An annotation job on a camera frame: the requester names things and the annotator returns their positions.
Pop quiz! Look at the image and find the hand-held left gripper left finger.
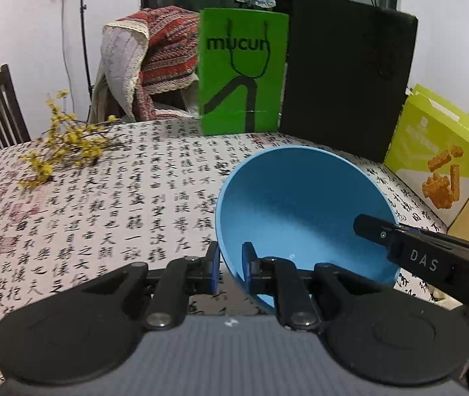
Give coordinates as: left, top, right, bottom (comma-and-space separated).
81, 240, 221, 331

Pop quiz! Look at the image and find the blue bowl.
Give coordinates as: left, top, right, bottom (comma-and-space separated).
215, 146, 400, 314

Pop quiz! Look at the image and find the beige coat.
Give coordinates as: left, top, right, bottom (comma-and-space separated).
90, 70, 136, 123

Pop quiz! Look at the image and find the studio light on stand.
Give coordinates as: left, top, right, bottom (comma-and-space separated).
78, 0, 95, 104

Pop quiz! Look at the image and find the calligraphy print tablecloth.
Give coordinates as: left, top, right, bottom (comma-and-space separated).
0, 117, 469, 384

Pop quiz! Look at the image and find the yellow flower branch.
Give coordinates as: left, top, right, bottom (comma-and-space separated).
18, 89, 126, 188

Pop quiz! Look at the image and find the lime green snack box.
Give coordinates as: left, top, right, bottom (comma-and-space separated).
384, 84, 469, 234

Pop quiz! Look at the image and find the green paper bag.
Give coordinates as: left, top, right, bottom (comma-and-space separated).
198, 7, 290, 136

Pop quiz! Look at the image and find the red patterned blanket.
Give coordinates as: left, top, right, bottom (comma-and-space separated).
102, 5, 201, 120

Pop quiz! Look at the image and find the black paper bag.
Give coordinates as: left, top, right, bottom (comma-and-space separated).
279, 0, 419, 163

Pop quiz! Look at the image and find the black light power cable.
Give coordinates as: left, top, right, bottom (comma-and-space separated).
58, 0, 75, 114

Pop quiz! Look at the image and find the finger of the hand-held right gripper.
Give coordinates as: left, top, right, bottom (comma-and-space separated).
353, 214, 402, 252

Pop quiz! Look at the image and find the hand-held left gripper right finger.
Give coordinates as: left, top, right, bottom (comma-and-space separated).
241, 241, 379, 333

